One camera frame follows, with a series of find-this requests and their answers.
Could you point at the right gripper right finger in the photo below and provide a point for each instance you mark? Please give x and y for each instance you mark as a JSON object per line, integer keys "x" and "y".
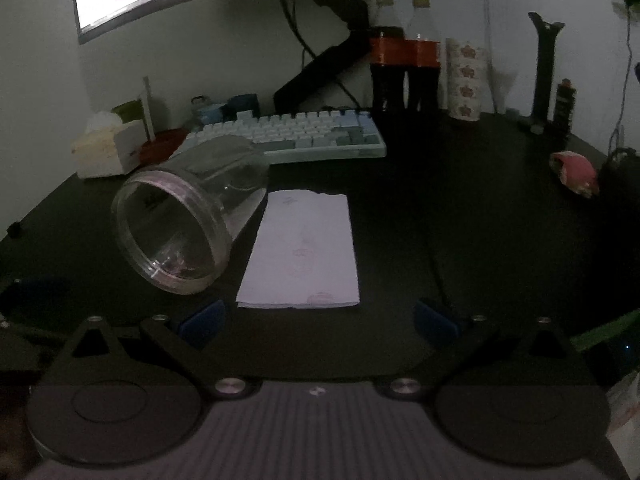
{"x": 484, "y": 348}

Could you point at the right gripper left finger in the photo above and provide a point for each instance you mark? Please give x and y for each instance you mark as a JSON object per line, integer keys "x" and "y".
{"x": 162, "y": 350}

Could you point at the white cloth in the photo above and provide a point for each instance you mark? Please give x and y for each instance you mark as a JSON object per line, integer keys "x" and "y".
{"x": 303, "y": 256}

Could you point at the pink round object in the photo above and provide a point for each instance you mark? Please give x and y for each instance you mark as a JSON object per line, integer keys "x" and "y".
{"x": 575, "y": 172}

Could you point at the red box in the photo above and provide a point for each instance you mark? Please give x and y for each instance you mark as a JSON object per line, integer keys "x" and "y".
{"x": 162, "y": 147}

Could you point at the wooden tissue box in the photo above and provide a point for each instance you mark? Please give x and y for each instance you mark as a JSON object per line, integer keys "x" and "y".
{"x": 109, "y": 147}

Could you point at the black headphone stand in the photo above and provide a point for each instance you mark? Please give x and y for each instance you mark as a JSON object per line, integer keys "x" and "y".
{"x": 546, "y": 34}

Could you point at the green paper bag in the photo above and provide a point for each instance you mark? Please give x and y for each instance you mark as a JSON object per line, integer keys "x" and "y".
{"x": 138, "y": 109}

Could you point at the small dark bottle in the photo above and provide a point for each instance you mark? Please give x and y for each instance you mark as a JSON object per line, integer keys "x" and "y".
{"x": 564, "y": 109}

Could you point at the dark teal mug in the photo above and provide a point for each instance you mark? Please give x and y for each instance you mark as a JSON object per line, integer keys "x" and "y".
{"x": 243, "y": 105}

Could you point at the white blue mechanical keyboard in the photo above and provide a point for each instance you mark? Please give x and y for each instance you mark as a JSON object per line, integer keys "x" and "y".
{"x": 303, "y": 137}

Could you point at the right cola bottle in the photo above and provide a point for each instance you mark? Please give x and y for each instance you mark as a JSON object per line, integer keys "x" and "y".
{"x": 424, "y": 59}

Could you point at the cola bottle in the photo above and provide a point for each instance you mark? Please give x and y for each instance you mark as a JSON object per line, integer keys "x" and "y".
{"x": 424, "y": 59}
{"x": 387, "y": 60}

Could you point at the left cola bottle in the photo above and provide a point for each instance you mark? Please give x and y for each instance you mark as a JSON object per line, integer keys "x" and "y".
{"x": 387, "y": 60}

